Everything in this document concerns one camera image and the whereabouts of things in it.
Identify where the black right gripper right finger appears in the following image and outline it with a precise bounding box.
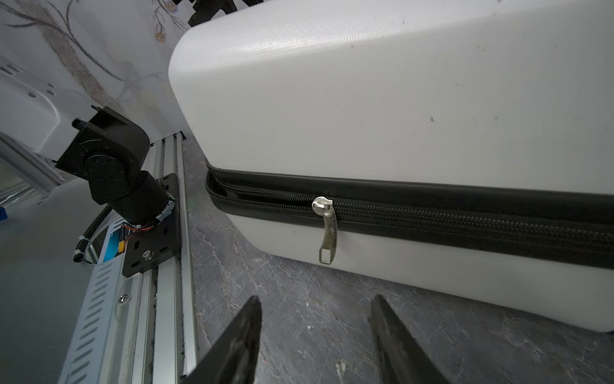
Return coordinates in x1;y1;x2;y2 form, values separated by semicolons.
370;294;449;383

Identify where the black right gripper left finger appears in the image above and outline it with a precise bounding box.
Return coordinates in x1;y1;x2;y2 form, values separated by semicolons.
182;295;262;384

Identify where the white hard-shell suitcase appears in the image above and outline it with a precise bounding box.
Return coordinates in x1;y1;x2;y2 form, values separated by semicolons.
168;1;613;332

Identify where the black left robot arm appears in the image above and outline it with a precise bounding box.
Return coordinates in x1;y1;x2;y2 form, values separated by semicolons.
1;59;176;227

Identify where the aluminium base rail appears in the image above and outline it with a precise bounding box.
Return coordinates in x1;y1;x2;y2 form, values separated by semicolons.
59;133;198;383

